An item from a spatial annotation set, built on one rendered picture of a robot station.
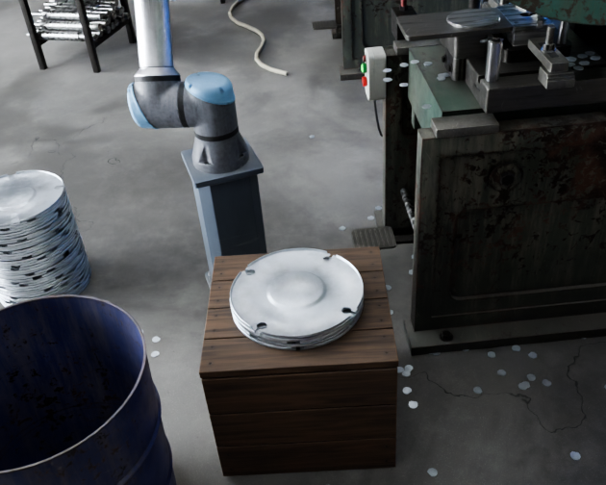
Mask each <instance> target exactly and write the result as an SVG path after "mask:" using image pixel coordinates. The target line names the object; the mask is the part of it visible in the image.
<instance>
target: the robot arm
mask: <svg viewBox="0 0 606 485"><path fill-rule="evenodd" d="M134 6H135V18H136V29H137V41H138V52H139V70H138V72H137V73H136V74H135V75H134V79H135V83H132V84H130V85H129V86H128V89H127V90H128V92H127V99H128V105H129V109H130V112H131V115H132V117H133V119H134V121H135V123H136V124H137V125H138V126H139V127H141V128H152V129H160V128H191V127H192V128H193V130H194V135H195V139H194V145H193V150H192V161H193V165H194V167H195V168H196V169H198V170H199V171H202V172H205V173H211V174H220V173H227V172H231V171H234V170H236V169H239V168H240V167H242V166H244V165H245V164H246V163H247V162H248V160H249V152H248V147H247V145H246V143H245V141H244V139H243V137H242V135H241V133H240V130H239V124H238V117H237V109H236V102H235V99H236V96H235V94H234V91H233V85H232V83H231V81H230V80H229V79H228V78H227V77H225V76H224V75H222V74H219V73H215V72H208V71H204V72H198V73H193V74H191V75H189V76H188V77H187V78H186V81H185V82H181V75H180V73H179V72H178V71H177V70H176V69H175V68H174V65H173V53H172V39H171V26H170V12H169V0H134Z"/></svg>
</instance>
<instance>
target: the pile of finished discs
mask: <svg viewBox="0 0 606 485"><path fill-rule="evenodd" d="M329 256H330V254H329V253H327V251H325V250H320V249H314V248H291V249H284V250H279V251H275V252H272V253H269V254H266V255H265V256H262V257H260V258H258V259H256V260H255V261H253V262H252V263H250V264H249V265H248V267H247V268H246V269H245V271H243V272H240V273H239V274H238V275H237V277H236V278H235V280H234V282H233V284H232V287H231V291H230V306H231V310H232V315H233V319H234V322H235V324H236V325H237V327H238V329H239V330H240V331H241V332H242V333H243V334H244V335H245V336H246V337H247V338H249V339H250V340H252V341H254V342H256V343H258V344H260V345H264V346H267V347H271V348H275V349H282V350H296V348H297V347H300V350H303V349H310V348H315V347H319V346H322V345H327V344H329V343H331V342H333V341H334V340H336V339H338V338H340V337H341V336H343V335H344V334H345V333H346V332H348V331H349V330H350V329H351V328H352V327H353V326H354V324H355V323H356V322H357V320H358V319H359V317H360V315H361V313H362V310H363V305H364V284H363V280H362V277H361V275H360V273H359V272H358V271H357V270H356V268H355V267H354V266H353V265H352V264H350V263H349V262H348V261H346V260H345V259H343V258H342V257H341V256H339V255H336V256H334V255H333V256H332V258H331V257H330V258H329Z"/></svg>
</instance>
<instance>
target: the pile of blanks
mask: <svg viewBox="0 0 606 485"><path fill-rule="evenodd" d="M30 221H31V222H28V223H25V224H22V225H19V226H15V227H11V228H6V229H0V302H1V303H2V304H3V305H4V306H5V307H6V306H9V305H12V304H15V303H17V302H21V301H24V300H28V299H32V298H37V297H43V296H49V295H59V294H80V293H81V292H82V291H83V290H84V289H85V287H86V286H87V285H88V282H89V280H90V278H89V277H91V268H90V265H89V262H88V255H87V252H86V250H85V246H84V244H83V239H82V237H81V234H80V232H79V229H78V225H77V223H76V221H75V217H74V215H73V212H72V207H71V204H70V202H69V198H68V195H67V193H66V191H65V192H64V196H63V199H62V201H61V202H60V203H59V204H58V205H57V206H56V207H55V208H54V209H53V210H52V211H50V212H49V213H48V214H46V215H44V216H43V217H40V218H38V219H36V220H30Z"/></svg>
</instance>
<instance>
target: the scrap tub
mask: <svg viewBox="0 0 606 485"><path fill-rule="evenodd" d="M161 415H162V406H161V400H160V395H159V392H158V390H157V387H156V385H155V384H154V382H153V379H152V375H151V370H150V367H149V363H148V358H147V354H146V343H145V339H144V336H143V333H142V330H141V329H140V327H139V324H138V323H137V322H136V320H135V319H134V318H133V317H132V316H131V315H130V314H129V313H128V312H126V311H125V310H124V309H122V308H121V307H119V306H117V305H116V304H113V303H111V302H110V301H107V300H104V299H101V298H97V297H93V296H87V295H78V294H59V295H49V296H43V297H37V298H32V299H28V300H24V301H21V302H17V303H14V304H12V305H9V306H6V307H4V308H1V309H0V485H177V483H176V478H175V474H174V470H173V466H172V452H171V447H170V444H169V441H168V439H167V437H166V435H165V433H164V425H163V421H162V417H161Z"/></svg>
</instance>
